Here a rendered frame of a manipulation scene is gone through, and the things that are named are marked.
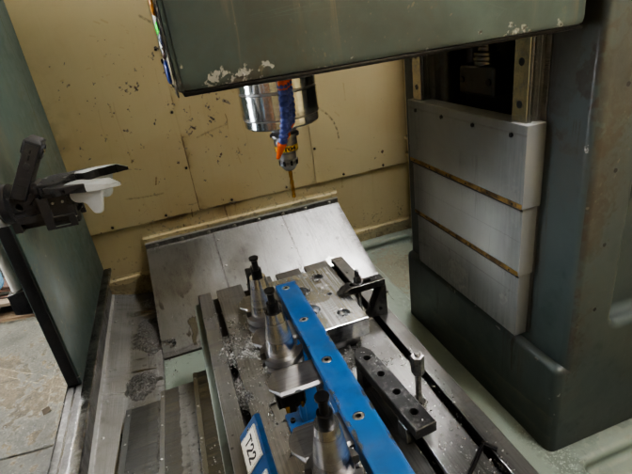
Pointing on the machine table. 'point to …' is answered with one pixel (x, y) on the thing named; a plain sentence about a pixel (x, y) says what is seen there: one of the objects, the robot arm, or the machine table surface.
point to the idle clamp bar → (394, 396)
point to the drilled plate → (355, 327)
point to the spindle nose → (251, 110)
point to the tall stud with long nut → (418, 374)
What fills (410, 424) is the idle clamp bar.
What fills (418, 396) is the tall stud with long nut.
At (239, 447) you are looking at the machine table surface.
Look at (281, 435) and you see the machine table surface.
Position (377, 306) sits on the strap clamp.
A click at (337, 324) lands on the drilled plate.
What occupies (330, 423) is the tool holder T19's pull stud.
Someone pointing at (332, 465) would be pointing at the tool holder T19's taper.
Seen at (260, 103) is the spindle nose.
